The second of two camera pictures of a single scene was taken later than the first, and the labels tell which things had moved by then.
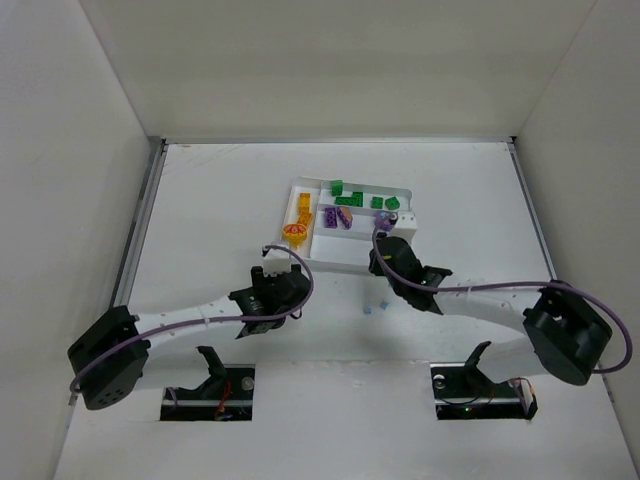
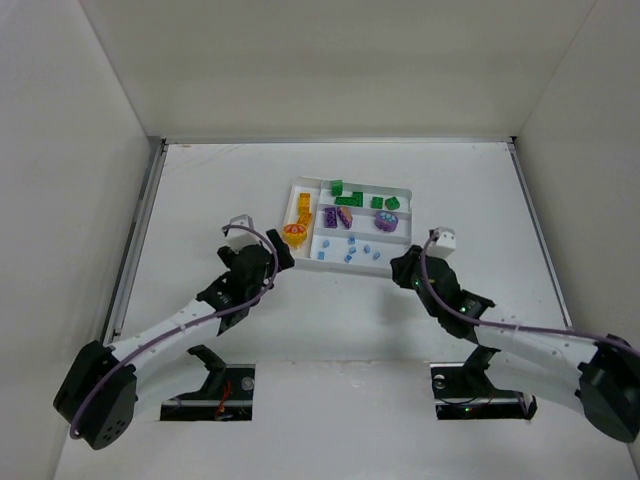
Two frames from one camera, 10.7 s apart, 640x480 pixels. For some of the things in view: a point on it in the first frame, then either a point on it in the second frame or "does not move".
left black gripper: [293, 282] -> [270, 253]
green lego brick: [392, 203] does not move
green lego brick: [346, 200] does not move
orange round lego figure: [295, 234] does not move
